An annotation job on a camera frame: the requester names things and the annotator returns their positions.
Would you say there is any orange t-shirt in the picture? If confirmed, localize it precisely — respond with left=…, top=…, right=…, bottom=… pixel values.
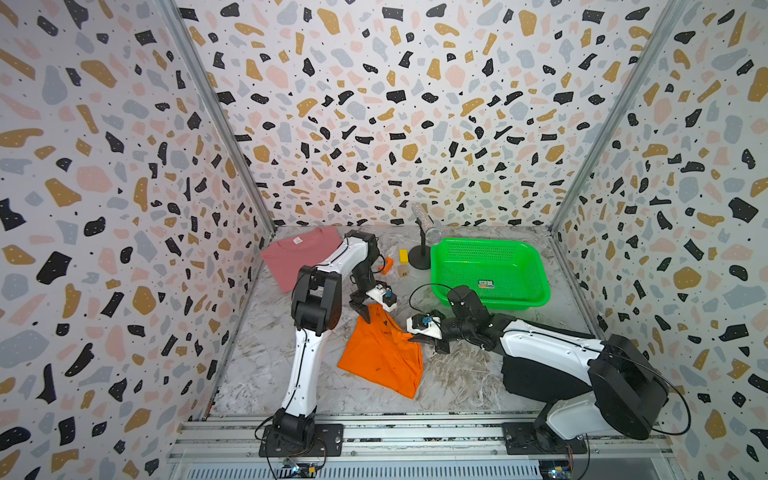
left=337, top=304, right=424, bottom=399

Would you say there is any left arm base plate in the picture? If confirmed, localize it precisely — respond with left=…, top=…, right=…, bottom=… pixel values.
left=258, top=423, right=344, bottom=458

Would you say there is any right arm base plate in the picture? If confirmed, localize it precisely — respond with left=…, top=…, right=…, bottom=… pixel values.
left=501, top=422, right=588, bottom=456

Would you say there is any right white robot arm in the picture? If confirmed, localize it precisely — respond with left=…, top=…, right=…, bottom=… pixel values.
left=406, top=286, right=670, bottom=452

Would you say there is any black stand with clear tube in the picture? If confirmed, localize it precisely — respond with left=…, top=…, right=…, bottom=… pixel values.
left=408, top=204, right=442, bottom=270

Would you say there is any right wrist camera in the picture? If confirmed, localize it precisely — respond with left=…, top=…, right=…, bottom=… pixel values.
left=406, top=311, right=444, bottom=339

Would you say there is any aluminium rail frame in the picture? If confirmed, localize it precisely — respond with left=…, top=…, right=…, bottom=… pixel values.
left=163, top=411, right=684, bottom=479

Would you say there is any black t-shirt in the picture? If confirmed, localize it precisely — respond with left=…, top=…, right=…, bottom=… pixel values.
left=501, top=356, right=591, bottom=403

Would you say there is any pink folded t-shirt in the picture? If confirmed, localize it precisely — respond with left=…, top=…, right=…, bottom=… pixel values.
left=261, top=227, right=341, bottom=294

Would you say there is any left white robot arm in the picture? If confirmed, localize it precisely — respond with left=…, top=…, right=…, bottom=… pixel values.
left=270, top=230, right=397, bottom=450

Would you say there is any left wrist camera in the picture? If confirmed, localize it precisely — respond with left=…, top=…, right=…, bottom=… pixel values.
left=366, top=283, right=398, bottom=312

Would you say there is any green plastic basket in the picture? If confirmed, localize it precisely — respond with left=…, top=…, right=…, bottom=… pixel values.
left=430, top=238, right=551, bottom=311

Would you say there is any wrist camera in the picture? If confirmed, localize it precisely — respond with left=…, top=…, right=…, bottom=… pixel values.
left=406, top=311, right=444, bottom=339
left=366, top=283, right=398, bottom=312

